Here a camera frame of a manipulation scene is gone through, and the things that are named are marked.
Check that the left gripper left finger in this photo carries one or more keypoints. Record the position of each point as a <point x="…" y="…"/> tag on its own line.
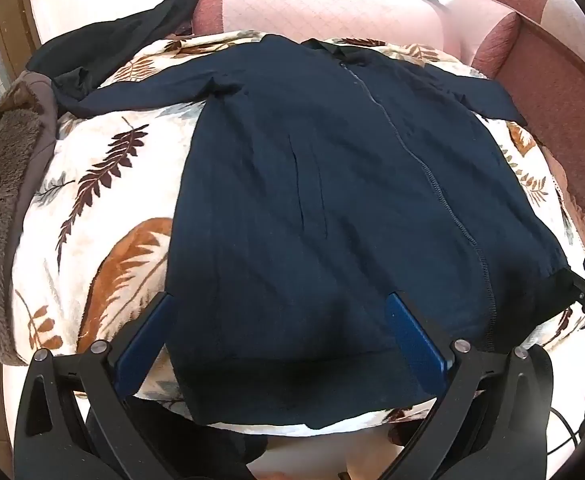
<point x="73" y="420"/>

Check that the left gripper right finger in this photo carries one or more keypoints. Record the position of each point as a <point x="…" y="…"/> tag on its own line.
<point x="491" y="412"/>

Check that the navy blue zip garment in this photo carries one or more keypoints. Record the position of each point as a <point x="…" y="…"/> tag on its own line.
<point x="321" y="180"/>

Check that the leaf print fleece blanket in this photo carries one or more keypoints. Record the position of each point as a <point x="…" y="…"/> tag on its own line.
<point x="94" y="245"/>

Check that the pink quilted pillow right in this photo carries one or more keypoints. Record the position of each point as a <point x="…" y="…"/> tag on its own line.
<point x="487" y="31"/>

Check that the pink quilted pillow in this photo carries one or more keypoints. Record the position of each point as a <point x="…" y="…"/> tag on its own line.
<point x="394" y="21"/>
<point x="487" y="31"/>

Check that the brown fuzzy blanket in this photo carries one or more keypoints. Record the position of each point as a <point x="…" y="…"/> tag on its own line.
<point x="28" y="134"/>

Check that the black garment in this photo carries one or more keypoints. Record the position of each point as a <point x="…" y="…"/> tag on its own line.
<point x="78" y="62"/>

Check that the pink quilted pillow left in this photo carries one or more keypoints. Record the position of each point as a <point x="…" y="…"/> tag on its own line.
<point x="394" y="21"/>

